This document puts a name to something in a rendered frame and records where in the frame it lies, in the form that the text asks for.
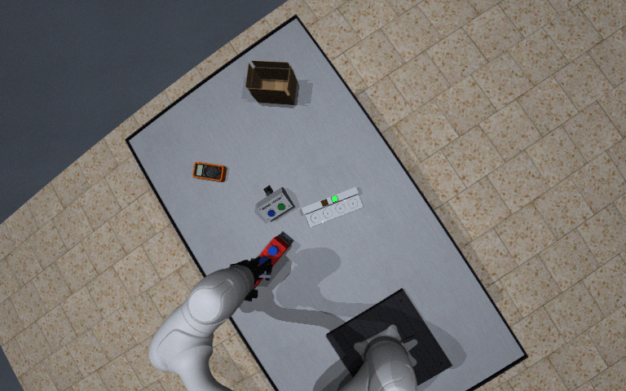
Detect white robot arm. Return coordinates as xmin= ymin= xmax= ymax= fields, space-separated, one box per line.
xmin=148 ymin=265 xmax=418 ymax=391

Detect grey key housing with blue and green buttons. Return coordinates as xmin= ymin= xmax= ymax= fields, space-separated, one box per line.
xmin=257 ymin=185 xmax=295 ymax=222

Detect orange digital multimeter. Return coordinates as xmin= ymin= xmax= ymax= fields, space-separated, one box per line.
xmin=192 ymin=162 xmax=227 ymax=182

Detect small open brown cardboard box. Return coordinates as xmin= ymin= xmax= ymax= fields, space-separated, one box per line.
xmin=245 ymin=60 xmax=297 ymax=105

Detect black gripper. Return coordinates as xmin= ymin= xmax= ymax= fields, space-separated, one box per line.
xmin=230 ymin=257 xmax=272 ymax=284

